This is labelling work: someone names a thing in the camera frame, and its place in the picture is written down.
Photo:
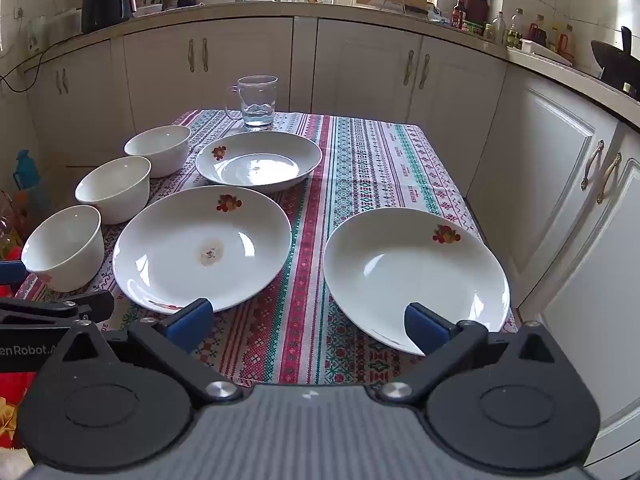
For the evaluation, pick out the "black kitchen appliance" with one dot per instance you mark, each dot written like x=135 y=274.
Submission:
x=102 y=0

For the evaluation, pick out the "blue plastic bottle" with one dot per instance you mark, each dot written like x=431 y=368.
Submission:
x=26 y=172

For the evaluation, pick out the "green yellow bottle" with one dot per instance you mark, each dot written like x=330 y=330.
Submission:
x=515 y=32

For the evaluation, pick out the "clear glass bottle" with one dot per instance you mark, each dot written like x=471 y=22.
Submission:
x=498 y=29

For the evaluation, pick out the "dark sauce bottle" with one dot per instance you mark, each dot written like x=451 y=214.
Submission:
x=459 y=12

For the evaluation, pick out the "white ceramic bowl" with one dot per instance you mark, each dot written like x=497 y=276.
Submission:
x=160 y=155
x=115 y=195
x=65 y=255

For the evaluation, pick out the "clear plastic bottle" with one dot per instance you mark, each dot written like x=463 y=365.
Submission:
x=10 y=232

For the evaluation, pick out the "white plastic tray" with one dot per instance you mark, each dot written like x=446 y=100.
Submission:
x=545 y=51

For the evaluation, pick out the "clear glass mug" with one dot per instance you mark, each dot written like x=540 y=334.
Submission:
x=257 y=110

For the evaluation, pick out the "patterned red green tablecloth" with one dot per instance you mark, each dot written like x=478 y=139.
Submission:
x=350 y=185

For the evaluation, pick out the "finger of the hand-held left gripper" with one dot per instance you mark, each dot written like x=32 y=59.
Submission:
x=90 y=305
x=10 y=272

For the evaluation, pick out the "white fruit print plate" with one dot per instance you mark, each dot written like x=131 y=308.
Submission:
x=260 y=170
x=400 y=270

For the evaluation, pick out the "red floral cloth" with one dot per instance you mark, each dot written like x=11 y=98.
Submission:
x=12 y=400

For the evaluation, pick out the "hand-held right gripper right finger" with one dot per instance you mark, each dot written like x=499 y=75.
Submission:
x=425 y=332

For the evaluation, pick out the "black wok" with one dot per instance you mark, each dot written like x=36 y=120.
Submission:
x=617 y=62

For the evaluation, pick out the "dark knife block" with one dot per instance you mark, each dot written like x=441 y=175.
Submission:
x=476 y=7

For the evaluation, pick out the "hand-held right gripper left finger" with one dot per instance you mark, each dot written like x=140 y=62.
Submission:
x=190 y=322

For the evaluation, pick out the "white plate with stained centre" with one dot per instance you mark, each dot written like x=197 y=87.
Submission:
x=200 y=240

